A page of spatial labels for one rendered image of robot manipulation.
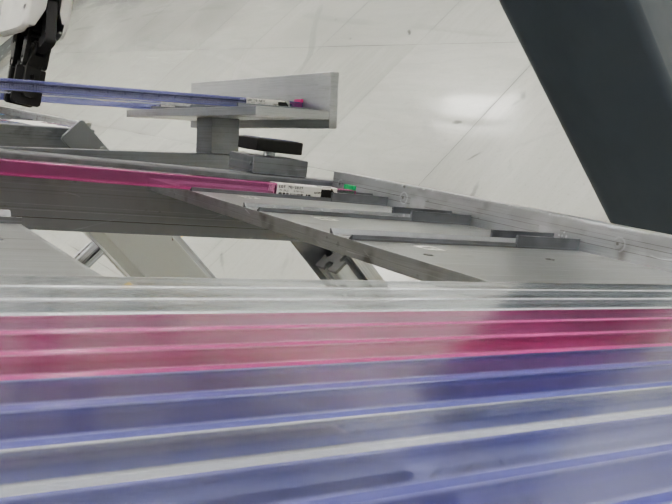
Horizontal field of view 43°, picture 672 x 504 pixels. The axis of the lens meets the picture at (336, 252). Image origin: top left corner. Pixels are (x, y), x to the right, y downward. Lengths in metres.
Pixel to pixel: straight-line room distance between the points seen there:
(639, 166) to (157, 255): 0.68
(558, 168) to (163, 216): 1.36
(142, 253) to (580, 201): 1.09
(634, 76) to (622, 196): 0.21
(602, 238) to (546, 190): 1.36
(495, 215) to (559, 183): 1.29
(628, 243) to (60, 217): 0.44
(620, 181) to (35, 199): 0.87
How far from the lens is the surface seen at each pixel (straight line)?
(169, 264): 1.06
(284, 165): 0.81
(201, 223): 0.78
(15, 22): 1.00
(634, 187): 1.32
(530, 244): 0.57
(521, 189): 2.00
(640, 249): 0.58
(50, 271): 0.30
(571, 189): 1.92
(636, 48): 1.18
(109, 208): 0.75
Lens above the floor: 1.10
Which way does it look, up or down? 30 degrees down
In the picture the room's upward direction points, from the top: 37 degrees counter-clockwise
